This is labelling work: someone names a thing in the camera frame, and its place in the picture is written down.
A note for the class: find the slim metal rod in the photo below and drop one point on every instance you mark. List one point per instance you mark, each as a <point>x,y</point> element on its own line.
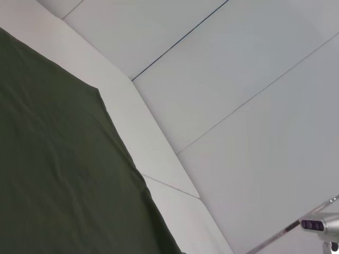
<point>291,226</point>

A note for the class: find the dark green shirt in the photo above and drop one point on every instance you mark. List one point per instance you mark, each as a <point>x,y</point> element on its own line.
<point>53,158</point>

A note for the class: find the silver robot head camera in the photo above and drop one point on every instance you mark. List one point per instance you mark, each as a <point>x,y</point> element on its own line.
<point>331,223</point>

